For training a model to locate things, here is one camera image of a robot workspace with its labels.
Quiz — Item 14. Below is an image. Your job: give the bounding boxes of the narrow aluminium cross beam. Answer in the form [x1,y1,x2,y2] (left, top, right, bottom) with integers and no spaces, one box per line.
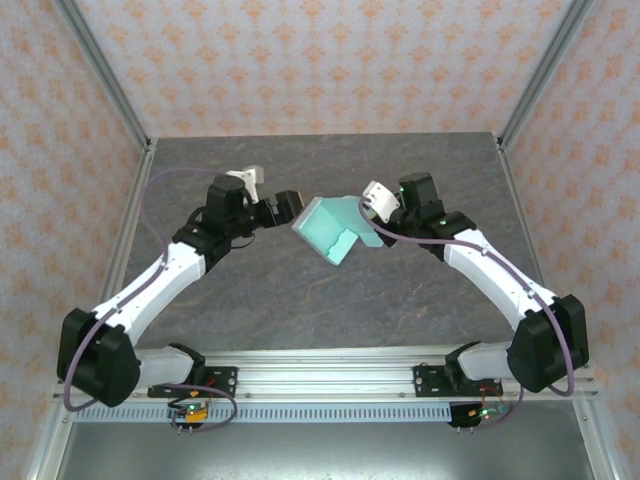
[81,347,571,365]

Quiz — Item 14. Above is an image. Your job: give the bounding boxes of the mint green paper box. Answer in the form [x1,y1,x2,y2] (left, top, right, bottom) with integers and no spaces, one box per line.
[291,195,386,268]

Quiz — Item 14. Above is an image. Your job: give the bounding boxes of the yellow green left circuit board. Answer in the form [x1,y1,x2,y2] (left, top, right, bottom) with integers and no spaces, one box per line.
[171,399,212,427]

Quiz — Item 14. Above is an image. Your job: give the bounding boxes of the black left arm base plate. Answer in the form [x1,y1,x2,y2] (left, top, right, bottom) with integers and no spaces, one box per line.
[147,365,239,399]

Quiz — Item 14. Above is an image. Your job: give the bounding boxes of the wide aluminium mounting beam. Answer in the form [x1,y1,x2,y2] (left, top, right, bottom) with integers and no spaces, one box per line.
[52,362,599,402]

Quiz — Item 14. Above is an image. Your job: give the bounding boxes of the green lit right circuit board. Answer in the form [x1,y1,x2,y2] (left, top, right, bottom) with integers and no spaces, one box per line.
[467,403,512,427]

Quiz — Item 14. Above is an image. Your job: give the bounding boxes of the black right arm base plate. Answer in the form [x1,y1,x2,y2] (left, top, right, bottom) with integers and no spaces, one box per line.
[413,364,502,399]

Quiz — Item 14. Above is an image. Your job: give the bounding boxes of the grey slotted cable duct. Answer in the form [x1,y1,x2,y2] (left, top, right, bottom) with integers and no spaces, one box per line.
[74,402,454,424]

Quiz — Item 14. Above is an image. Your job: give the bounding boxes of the grey metal shelf sheet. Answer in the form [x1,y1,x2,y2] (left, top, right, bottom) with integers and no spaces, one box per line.
[53,422,592,480]

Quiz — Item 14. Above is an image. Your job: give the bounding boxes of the aluminium frame post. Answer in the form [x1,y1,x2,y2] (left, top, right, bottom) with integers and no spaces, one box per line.
[497,0,597,151]
[52,0,154,151]

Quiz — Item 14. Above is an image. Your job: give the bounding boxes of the aluminium table side rail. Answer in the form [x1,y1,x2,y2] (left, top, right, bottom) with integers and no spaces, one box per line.
[78,137,159,362]
[494,133,571,361]

